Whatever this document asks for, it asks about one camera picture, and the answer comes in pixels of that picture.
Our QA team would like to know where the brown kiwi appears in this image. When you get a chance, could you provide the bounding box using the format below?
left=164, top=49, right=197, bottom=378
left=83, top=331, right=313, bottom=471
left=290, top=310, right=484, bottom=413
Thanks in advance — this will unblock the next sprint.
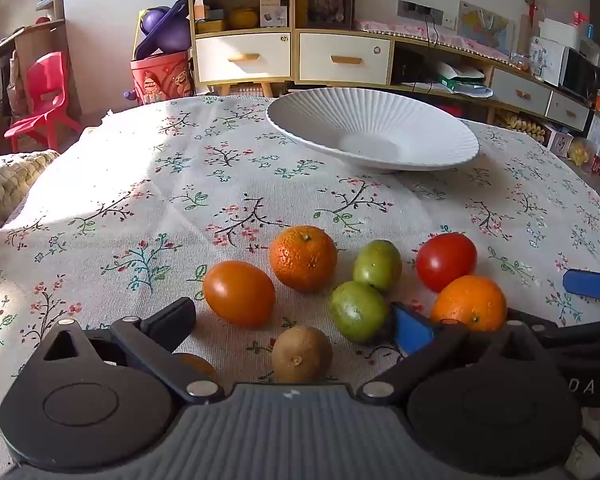
left=172, top=353, right=221, bottom=383
left=271, top=325, right=333, bottom=384

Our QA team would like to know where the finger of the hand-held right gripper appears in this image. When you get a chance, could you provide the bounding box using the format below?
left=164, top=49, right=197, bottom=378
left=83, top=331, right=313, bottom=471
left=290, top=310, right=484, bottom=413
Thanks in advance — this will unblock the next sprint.
left=562, top=269, right=600, bottom=304
left=505, top=307, right=568, bottom=335

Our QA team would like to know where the black cable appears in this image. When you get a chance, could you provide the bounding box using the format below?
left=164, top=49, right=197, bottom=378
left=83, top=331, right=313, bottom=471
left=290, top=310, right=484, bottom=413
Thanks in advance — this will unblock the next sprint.
left=424, top=12, right=442, bottom=50

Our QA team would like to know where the black box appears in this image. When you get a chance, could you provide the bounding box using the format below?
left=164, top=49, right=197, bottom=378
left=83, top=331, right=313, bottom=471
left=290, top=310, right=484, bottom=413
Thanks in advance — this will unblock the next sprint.
left=394, top=47, right=426, bottom=83

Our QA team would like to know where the white ribbed plate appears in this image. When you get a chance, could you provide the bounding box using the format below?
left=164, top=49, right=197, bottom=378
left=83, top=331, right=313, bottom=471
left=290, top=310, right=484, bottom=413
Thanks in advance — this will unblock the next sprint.
left=266, top=88, right=481, bottom=174

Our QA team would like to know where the white cardboard box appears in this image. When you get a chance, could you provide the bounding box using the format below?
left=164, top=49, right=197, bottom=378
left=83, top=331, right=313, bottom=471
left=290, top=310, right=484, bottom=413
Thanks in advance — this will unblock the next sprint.
left=259, top=0, right=290, bottom=27

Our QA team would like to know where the bumpy orange mandarin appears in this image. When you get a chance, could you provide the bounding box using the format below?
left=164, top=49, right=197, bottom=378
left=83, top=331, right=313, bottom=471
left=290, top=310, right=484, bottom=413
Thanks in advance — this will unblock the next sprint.
left=270, top=225, right=339, bottom=293

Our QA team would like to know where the low wooden sideboard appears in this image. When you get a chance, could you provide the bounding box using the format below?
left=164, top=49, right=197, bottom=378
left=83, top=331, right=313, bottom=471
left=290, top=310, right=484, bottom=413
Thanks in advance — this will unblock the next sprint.
left=294, top=27, right=598, bottom=133

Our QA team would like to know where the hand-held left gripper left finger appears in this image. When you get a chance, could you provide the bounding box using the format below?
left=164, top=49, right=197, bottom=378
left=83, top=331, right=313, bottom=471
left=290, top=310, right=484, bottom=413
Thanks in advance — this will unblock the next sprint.
left=42, top=297, right=226, bottom=406

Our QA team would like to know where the small white sideboard drawer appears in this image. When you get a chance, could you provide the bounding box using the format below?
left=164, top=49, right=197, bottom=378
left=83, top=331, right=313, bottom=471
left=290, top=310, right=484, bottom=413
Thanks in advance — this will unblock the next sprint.
left=491, top=67, right=553, bottom=113
left=546, top=91, right=592, bottom=132

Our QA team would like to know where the purple ball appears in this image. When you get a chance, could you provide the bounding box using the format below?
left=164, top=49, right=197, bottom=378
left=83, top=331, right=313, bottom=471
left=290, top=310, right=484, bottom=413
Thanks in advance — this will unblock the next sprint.
left=141, top=7, right=192, bottom=53

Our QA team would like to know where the wall outlet panel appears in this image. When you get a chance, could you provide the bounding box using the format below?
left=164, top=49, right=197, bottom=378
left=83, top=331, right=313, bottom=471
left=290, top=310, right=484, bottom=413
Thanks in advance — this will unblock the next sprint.
left=397, top=0, right=458, bottom=30

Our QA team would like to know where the red festive bucket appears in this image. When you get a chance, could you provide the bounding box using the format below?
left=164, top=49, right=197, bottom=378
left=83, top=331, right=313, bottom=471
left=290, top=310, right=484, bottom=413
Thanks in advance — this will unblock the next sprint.
left=130, top=50, right=196, bottom=106

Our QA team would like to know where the green and white paper bag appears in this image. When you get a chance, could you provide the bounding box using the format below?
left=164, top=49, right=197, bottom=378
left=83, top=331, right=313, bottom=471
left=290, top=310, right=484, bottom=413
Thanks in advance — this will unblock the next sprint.
left=432, top=62, right=493, bottom=97

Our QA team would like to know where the white drawer with keyhole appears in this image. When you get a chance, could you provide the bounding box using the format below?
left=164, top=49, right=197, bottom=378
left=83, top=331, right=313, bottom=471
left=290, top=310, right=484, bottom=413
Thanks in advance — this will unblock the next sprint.
left=195, top=32, right=292, bottom=84

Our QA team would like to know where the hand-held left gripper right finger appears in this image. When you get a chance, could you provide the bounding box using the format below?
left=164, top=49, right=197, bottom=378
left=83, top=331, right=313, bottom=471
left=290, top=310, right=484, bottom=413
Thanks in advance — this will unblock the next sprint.
left=357, top=302, right=563, bottom=406

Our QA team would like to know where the white drawer with sticker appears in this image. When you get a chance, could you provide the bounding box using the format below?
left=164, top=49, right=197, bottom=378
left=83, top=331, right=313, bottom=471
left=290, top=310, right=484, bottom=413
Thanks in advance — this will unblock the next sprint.
left=299, top=33, right=393, bottom=86

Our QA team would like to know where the orange tomato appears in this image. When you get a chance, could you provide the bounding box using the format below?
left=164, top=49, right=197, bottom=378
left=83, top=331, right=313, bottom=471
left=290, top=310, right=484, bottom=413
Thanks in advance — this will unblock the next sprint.
left=202, top=260, right=277, bottom=329

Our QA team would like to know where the beige knitted blanket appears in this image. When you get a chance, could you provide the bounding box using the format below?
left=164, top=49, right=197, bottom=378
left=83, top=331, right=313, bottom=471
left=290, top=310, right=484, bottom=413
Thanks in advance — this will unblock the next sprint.
left=0, top=149, right=62, bottom=253

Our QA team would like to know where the red tomato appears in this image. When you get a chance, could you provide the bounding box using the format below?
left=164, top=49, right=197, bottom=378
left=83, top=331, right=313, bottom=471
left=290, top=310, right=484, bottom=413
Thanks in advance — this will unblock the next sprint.
left=416, top=232, right=478, bottom=293

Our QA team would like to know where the white microwave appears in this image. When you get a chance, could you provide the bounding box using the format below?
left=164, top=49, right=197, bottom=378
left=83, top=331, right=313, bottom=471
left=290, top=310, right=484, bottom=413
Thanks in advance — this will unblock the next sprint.
left=560, top=47, right=600, bottom=101

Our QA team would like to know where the floral tablecloth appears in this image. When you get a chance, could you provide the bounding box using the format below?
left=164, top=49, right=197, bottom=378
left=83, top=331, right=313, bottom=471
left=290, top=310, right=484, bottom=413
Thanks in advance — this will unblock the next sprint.
left=0, top=94, right=600, bottom=478

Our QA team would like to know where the smooth orange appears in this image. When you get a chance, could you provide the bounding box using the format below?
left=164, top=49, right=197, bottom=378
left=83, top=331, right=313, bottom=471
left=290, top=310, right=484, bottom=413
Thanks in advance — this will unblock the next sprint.
left=430, top=275, right=508, bottom=333

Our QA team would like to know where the yellow pomelo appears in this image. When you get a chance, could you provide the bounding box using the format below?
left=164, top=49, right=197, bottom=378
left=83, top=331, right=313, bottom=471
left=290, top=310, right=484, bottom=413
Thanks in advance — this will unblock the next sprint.
left=228, top=7, right=259, bottom=30

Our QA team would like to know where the green jujube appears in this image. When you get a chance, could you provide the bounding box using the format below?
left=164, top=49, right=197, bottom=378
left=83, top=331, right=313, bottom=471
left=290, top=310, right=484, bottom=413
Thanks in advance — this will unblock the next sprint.
left=352, top=239, right=403, bottom=294
left=328, top=280, right=392, bottom=345

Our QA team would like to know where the red plastic chair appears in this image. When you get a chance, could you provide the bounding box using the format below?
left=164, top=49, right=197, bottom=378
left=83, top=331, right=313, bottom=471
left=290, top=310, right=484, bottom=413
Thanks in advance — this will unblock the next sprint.
left=4, top=51, right=83, bottom=153

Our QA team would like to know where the pink lace runner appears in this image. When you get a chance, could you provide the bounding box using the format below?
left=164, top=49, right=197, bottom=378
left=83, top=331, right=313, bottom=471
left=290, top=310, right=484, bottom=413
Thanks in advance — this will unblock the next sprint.
left=355, top=19, right=511, bottom=58

